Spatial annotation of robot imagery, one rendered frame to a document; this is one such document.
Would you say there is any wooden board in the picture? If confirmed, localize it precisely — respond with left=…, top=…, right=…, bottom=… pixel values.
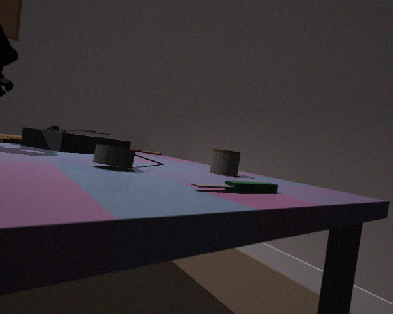
left=0, top=134, right=22, bottom=144

